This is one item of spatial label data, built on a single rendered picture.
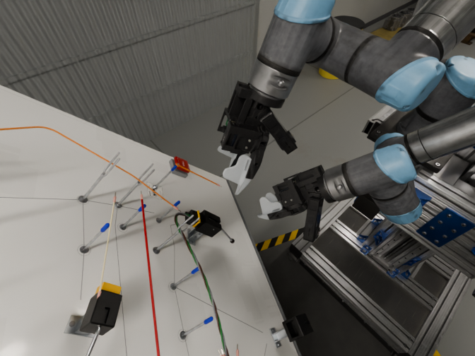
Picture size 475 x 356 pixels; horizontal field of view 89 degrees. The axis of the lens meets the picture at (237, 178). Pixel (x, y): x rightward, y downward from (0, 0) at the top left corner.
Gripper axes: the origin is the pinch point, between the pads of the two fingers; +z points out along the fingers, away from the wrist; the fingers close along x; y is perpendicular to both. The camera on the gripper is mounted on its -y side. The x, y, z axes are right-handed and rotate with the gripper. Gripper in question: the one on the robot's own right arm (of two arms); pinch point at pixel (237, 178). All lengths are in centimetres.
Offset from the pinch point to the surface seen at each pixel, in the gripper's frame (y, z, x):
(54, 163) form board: 36.7, 8.2, -5.1
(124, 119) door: 42, 88, -167
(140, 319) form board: 16.1, 17.9, 21.9
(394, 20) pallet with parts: -289, -79, -337
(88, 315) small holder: 23.4, 8.0, 24.6
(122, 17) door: 49, 11, -168
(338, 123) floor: -165, 38, -170
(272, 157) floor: -91, 76, -136
